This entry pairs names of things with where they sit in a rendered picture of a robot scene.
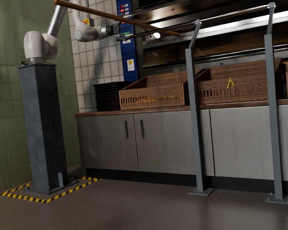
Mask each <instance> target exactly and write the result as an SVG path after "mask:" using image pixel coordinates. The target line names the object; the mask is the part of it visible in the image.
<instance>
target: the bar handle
mask: <svg viewBox="0 0 288 230"><path fill-rule="evenodd" d="M166 1H168V0H162V1H159V2H155V3H152V4H149V5H145V6H142V7H138V8H135V10H138V9H142V8H145V7H148V6H152V5H156V4H159V3H163V2H166Z"/></svg>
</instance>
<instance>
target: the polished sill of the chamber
mask: <svg viewBox="0 0 288 230"><path fill-rule="evenodd" d="M287 16H288V11H284V12H279V13H275V14H273V19H277V18H282V17H287ZM268 20H269V15H266V16H260V17H256V18H251V19H247V20H242V21H237V22H232V23H228V24H223V25H219V26H213V27H208V28H204V29H200V30H199V32H198V35H199V34H204V33H208V32H213V31H219V30H223V29H228V28H233V27H238V26H244V25H248V24H253V23H258V22H262V21H268ZM193 34H194V31H189V32H185V33H180V34H176V35H172V36H167V37H161V38H157V39H152V40H148V41H144V42H142V45H143V46H145V45H149V44H154V43H159V42H165V41H169V40H174V39H179V38H184V37H190V36H193Z"/></svg>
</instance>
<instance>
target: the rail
mask: <svg viewBox="0 0 288 230"><path fill-rule="evenodd" d="M174 1H178V0H170V1H166V2H163V3H159V4H156V5H152V6H148V7H145V8H142V9H138V10H134V11H132V12H131V13H135V12H139V11H142V10H146V9H150V8H153V7H157V6H160V5H164V4H168V3H171V2H174Z"/></svg>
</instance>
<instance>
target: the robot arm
mask: <svg viewBox="0 0 288 230"><path fill-rule="evenodd" d="M72 1H73V3H75V4H78V5H80V0H72ZM66 10H67V7H63V6H59V5H55V6H54V9H53V12H52V15H51V18H50V21H49V24H48V27H47V30H46V33H44V34H41V33H40V32H38V31H29V32H27V33H26V34H25V37H24V51H25V56H26V61H22V62H21V63H22V65H21V66H26V65H29V64H34V63H35V64H53V63H48V62H47V60H46V59H53V58H55V57H56V56H57V54H58V52H59V39H58V38H57V36H58V34H59V30H60V28H61V25H62V22H63V19H64V16H65V13H66ZM119 16H121V17H124V18H129V17H132V16H133V15H124V14H123V13H121V14H120V15H119ZM73 20H74V23H75V26H76V28H75V31H74V37H75V39H76V40H77V41H79V42H91V41H99V40H102V39H104V38H107V37H111V36H112V35H115V38H117V39H121V40H123V41H127V39H128V38H130V36H134V35H135V34H129V35H124V34H122V33H121V32H120V25H121V23H122V22H121V21H118V23H116V22H117V20H113V22H114V24H113V25H106V26H96V27H90V26H89V25H88V24H87V23H84V22H83V21H82V20H81V18H80V11H79V10H74V9H73ZM117 34H120V35H121V36H122V37H124V38H121V37H118V36H117Z"/></svg>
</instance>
